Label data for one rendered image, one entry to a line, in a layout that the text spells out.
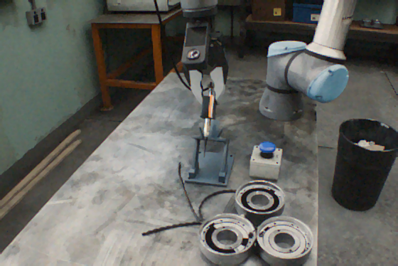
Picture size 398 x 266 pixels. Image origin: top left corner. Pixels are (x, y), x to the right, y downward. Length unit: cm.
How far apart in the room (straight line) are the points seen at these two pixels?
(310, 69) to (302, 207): 37
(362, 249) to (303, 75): 111
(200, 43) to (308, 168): 43
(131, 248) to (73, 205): 20
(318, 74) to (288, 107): 20
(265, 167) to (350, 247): 110
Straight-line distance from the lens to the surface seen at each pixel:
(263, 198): 76
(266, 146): 82
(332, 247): 181
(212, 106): 74
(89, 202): 81
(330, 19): 95
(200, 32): 69
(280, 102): 108
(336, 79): 96
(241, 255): 63
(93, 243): 72
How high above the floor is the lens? 132
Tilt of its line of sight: 31 degrees down
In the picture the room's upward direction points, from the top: 2 degrees counter-clockwise
